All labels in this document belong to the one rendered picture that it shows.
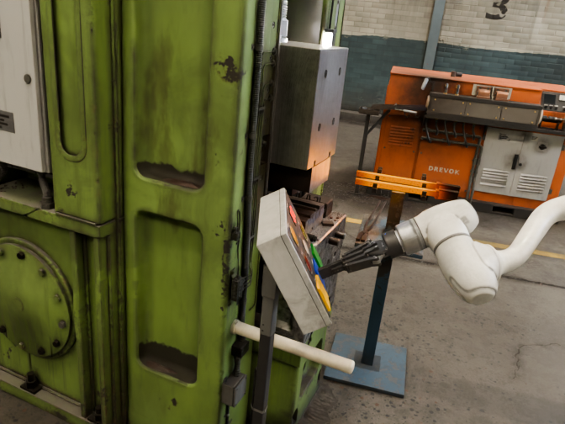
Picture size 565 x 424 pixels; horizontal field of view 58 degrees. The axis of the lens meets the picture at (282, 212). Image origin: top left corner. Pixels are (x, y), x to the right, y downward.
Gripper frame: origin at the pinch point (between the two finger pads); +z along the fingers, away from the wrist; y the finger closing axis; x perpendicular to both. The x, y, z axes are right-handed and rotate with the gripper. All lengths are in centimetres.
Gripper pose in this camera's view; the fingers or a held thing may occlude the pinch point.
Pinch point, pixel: (331, 269)
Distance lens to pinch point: 143.8
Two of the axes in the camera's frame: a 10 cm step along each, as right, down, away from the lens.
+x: -4.2, -8.5, -3.3
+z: -9.1, 3.9, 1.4
